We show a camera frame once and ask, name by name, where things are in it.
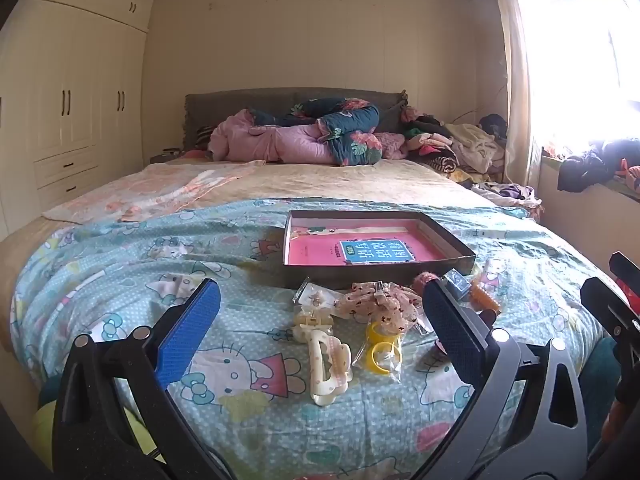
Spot pink book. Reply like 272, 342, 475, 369
287, 220, 453, 266

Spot peach floral blanket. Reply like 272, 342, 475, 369
42, 160, 266, 223

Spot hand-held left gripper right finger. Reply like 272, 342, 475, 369
421, 278, 590, 480

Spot grey padded headboard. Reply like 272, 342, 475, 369
184, 89, 408, 153

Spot beige curtain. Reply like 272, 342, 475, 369
492, 0, 533, 186

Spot pink quilt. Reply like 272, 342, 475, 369
207, 109, 406, 163

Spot orange hair clip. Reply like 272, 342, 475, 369
470, 260, 501, 313

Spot yellow ring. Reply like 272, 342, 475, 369
352, 322, 405, 381

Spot pink fluffy hair clip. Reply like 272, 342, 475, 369
412, 271, 443, 293

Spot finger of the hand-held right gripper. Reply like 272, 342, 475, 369
580, 276, 640, 343
609, 251, 640, 288

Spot pile of clothes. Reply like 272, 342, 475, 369
400, 105, 508, 186

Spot small blue box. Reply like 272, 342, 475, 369
442, 268, 473, 301

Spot dark floral quilt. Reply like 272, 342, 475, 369
250, 97, 383, 166

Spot person's green top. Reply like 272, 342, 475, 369
31, 400, 66, 456

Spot purple and white clothes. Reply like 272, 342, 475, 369
472, 182, 543, 208

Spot cartoon cat printed blanket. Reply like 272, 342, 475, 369
10, 197, 618, 480

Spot small earrings in clear bag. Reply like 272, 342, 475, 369
292, 280, 346, 318

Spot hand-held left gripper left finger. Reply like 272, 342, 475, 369
51, 277, 232, 480

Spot bed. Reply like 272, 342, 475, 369
0, 152, 621, 480

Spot cream wardrobe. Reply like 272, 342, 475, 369
0, 0, 154, 246

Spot window seat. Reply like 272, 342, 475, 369
537, 147, 640, 273

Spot cream hair claw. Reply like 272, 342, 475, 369
292, 310, 354, 407

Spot dark clothes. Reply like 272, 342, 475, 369
556, 137, 640, 193

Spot dark shallow cardboard box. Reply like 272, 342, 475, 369
281, 210, 477, 290

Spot window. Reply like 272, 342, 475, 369
520, 0, 640, 147

